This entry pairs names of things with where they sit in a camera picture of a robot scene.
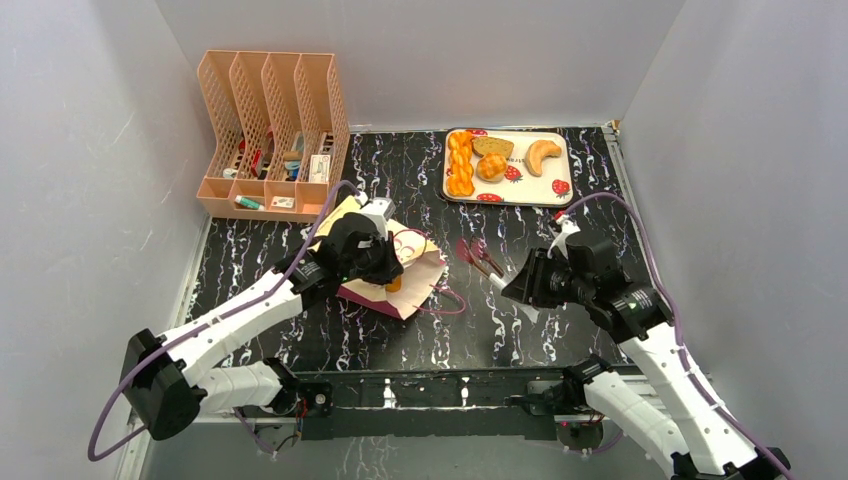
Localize round golden fake bun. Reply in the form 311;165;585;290
475;153;509;183

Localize brown fake bread slice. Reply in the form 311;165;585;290
471;136;514;158

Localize white medicine box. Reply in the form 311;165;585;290
308;154;331;184

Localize long golden fake baguette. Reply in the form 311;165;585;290
385;275;403;293

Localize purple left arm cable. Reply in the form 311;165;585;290
87;180;369;463

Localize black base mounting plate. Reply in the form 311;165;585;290
235;367;627;455

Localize silver metal tongs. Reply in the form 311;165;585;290
456;237;508;294

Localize green white tube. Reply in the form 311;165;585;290
234;195;265;211

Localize strawberry print metal tray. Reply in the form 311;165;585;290
442;128;574;208

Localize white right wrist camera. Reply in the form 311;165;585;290
547;211;580;259

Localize orange braided fake bread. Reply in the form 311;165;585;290
446;130;475;198

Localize aluminium frame rail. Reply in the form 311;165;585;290
129;377;727;425

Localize tan fake bread roll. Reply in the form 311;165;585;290
524;140;562;177

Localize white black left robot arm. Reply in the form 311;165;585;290
119;207;403;440

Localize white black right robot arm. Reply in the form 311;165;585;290
501;232;790;479

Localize small white card box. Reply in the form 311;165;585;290
268;196;296;210

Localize pink paper gift bag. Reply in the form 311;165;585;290
308;195;465;320

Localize peach plastic file organizer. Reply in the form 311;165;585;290
197;50;350;223

